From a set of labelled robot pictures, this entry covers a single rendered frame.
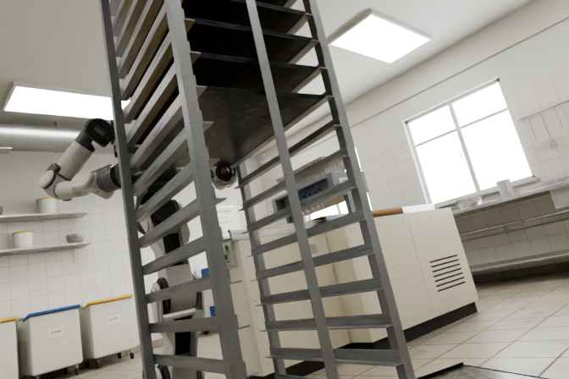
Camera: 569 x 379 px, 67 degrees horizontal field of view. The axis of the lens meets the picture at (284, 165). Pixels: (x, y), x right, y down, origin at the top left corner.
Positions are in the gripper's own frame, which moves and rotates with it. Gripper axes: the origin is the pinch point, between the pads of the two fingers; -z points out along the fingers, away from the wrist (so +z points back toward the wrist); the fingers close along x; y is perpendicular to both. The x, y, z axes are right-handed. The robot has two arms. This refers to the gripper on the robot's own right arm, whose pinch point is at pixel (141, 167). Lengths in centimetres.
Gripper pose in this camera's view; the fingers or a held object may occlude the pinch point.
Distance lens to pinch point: 161.6
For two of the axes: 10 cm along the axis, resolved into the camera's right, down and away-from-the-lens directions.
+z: -8.7, 2.9, 4.0
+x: -2.1, -9.5, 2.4
